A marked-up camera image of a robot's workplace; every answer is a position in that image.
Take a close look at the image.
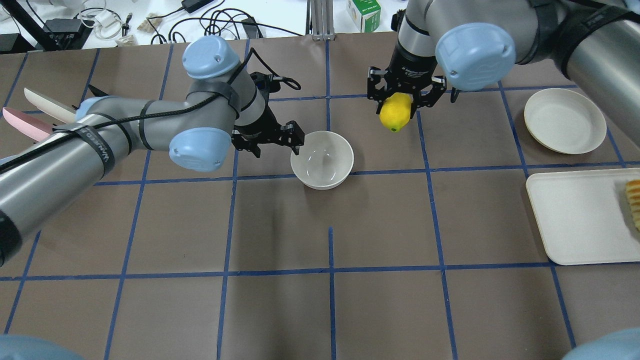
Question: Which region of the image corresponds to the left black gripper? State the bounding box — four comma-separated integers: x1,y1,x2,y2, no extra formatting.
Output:
231,107,306,158

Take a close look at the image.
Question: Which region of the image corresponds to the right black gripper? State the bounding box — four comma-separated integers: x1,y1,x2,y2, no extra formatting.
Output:
366,60,447,115

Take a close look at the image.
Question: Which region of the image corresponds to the yellow lemon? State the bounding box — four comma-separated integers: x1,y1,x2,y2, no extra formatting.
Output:
379,92,412,133

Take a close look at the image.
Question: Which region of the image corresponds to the white ceramic bowl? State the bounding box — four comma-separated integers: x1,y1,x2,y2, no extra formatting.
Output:
290,130,355,191

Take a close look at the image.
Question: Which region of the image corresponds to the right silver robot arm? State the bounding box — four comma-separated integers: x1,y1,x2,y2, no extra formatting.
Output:
366,0,639,130

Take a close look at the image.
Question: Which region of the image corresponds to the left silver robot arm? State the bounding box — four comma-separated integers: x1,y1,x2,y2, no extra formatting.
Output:
0,35,306,264

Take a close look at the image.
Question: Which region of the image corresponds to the green white box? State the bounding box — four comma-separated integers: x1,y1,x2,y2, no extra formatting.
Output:
346,0,382,33

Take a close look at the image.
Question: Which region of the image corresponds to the black power adapter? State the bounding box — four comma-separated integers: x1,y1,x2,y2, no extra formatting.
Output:
181,0,214,14

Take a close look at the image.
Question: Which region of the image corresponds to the cream round plate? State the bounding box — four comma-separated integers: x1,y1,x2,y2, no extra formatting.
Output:
523,88,608,155

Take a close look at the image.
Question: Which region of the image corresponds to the black dish rack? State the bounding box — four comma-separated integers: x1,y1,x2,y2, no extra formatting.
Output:
87,84,110,98

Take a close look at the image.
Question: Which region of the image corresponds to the cream rectangular tray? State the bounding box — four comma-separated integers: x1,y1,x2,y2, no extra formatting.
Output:
525,168,640,265

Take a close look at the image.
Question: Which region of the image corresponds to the cream plate in rack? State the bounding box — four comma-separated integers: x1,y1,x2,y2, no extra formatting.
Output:
23,88,76,124

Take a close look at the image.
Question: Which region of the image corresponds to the pink plate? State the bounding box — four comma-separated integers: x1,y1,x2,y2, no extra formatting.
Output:
2,107,53,142

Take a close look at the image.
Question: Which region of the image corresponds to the sliced yellow pineapple toy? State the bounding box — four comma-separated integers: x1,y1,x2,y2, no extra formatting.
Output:
624,178,640,231

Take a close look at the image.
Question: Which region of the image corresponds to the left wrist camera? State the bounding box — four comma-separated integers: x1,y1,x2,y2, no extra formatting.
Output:
250,71,283,99

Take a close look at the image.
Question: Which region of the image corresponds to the aluminium frame post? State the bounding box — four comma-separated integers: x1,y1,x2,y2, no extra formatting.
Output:
305,0,336,41

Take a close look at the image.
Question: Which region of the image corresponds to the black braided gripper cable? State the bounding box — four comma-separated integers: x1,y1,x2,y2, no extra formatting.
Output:
0,47,302,173

